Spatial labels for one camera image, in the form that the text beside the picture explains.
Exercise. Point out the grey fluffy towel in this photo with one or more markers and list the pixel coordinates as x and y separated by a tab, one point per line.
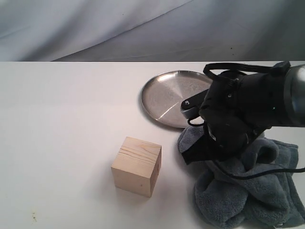
226	196

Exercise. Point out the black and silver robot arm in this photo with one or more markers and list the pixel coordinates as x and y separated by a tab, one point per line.
242	102

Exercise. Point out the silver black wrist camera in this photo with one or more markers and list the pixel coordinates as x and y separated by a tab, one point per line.
190	107

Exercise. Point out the light wooden cube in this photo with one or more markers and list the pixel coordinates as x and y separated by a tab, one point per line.
137	166

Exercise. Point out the round stainless steel plate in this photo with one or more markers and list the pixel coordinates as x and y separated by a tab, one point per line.
161	96

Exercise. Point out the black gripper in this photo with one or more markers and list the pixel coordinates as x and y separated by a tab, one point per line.
228	136

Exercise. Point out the grey fabric backdrop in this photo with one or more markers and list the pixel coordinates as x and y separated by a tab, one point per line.
152	30

